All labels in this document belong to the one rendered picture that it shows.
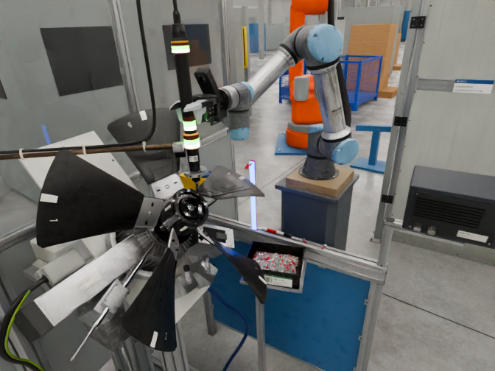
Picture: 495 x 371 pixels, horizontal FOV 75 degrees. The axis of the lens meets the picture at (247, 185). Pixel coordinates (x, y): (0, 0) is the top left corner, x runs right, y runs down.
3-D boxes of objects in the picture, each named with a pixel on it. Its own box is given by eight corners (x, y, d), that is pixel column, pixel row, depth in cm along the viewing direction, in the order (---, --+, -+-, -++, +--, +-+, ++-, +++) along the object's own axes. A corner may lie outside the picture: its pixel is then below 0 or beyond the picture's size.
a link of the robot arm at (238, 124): (242, 132, 124) (241, 102, 120) (253, 140, 115) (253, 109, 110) (223, 134, 122) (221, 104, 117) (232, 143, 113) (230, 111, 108)
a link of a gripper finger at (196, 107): (195, 129, 86) (210, 120, 93) (193, 106, 83) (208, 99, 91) (185, 128, 87) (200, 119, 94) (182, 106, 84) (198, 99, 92)
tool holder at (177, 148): (175, 179, 94) (171, 147, 90) (178, 169, 100) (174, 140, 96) (206, 177, 95) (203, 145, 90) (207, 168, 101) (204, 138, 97)
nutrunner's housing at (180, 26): (189, 183, 97) (166, 10, 77) (190, 178, 100) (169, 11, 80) (202, 182, 97) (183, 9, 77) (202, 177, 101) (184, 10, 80)
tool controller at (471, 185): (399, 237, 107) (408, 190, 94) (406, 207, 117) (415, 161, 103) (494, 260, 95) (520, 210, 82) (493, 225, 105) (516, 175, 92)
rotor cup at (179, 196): (137, 225, 91) (158, 207, 83) (161, 192, 102) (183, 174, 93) (177, 255, 95) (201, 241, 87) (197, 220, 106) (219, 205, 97)
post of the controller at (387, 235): (376, 266, 119) (384, 220, 110) (378, 260, 121) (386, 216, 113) (385, 268, 118) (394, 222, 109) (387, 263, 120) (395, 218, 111)
